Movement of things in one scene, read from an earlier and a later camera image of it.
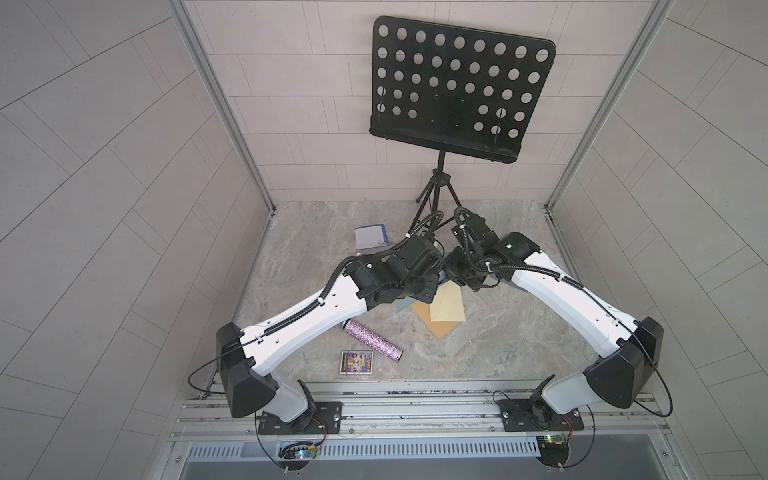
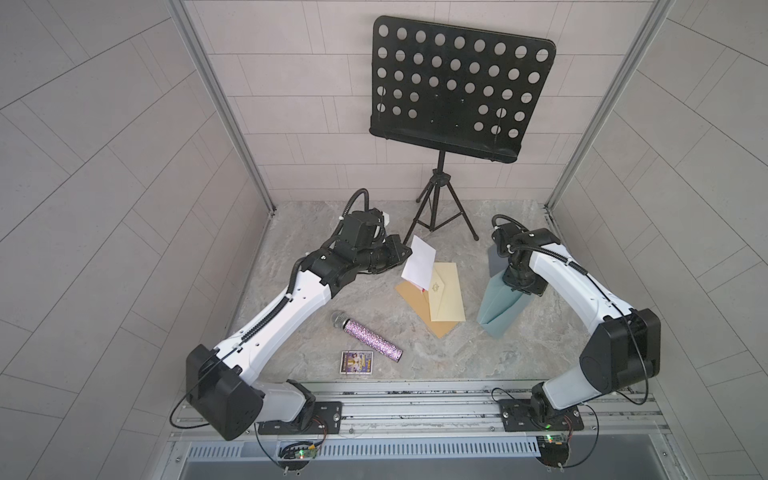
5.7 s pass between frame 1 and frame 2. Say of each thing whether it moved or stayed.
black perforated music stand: stayed
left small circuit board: stayed
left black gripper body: moved
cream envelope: stayed
